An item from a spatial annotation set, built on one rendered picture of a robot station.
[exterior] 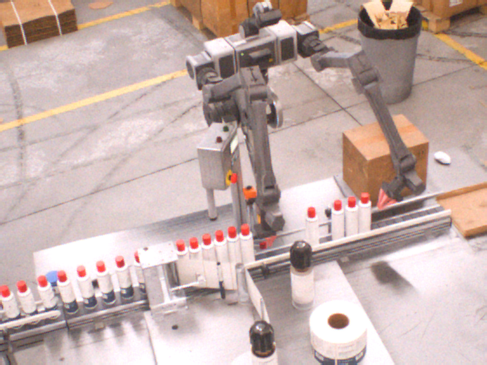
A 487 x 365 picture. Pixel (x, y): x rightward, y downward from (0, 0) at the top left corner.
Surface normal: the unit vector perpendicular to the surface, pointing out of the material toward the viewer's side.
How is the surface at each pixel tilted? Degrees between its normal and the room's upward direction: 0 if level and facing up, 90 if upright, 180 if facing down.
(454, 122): 0
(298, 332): 0
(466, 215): 0
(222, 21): 90
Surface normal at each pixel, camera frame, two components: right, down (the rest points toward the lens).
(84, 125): -0.08, -0.78
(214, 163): -0.32, 0.61
